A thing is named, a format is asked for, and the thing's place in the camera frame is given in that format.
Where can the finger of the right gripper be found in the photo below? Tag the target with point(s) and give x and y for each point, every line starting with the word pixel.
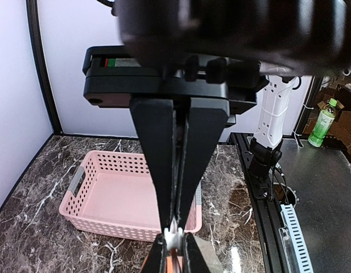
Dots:
pixel 154 121
pixel 204 124

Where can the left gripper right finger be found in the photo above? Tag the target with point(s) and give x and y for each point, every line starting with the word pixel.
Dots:
pixel 193 260

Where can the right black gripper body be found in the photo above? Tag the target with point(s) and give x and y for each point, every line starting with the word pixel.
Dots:
pixel 113 78

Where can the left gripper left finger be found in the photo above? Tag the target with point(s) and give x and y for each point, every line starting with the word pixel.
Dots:
pixel 156 259

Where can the clear zip top bag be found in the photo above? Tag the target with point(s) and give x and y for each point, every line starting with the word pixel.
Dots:
pixel 174 263

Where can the pink plastic basket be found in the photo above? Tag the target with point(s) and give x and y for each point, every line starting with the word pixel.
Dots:
pixel 112 194

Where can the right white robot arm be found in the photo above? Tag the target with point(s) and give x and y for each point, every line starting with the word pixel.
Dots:
pixel 180 110

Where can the green drink bottle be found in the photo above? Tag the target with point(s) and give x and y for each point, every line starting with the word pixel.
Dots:
pixel 324 121

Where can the brown cardboard box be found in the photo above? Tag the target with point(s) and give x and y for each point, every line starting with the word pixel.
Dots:
pixel 341 127

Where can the right black frame post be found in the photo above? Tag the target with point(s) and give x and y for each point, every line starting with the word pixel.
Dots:
pixel 40 65

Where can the black front rail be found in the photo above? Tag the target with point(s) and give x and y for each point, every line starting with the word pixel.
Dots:
pixel 266 204

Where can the white slotted cable duct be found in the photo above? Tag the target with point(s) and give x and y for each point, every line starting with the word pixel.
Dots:
pixel 294 247

